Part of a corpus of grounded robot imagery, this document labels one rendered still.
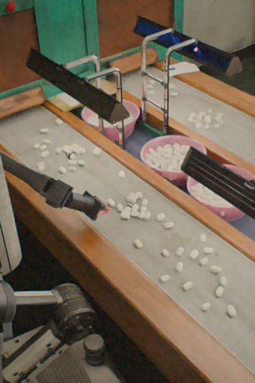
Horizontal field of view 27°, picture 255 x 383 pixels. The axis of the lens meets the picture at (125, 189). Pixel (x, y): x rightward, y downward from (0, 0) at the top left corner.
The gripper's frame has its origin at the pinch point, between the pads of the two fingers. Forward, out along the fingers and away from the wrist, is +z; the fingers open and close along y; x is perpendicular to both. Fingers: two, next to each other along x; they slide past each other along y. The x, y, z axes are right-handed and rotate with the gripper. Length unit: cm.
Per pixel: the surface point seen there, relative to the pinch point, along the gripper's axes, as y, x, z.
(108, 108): 13.7, -31.0, -10.2
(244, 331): -63, 2, 5
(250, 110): 19, -59, 71
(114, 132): 48, -20, 31
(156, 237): -18.1, -1.8, 8.7
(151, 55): 84, -61, 62
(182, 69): 72, -63, 75
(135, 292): -34.9, 10.4, -9.2
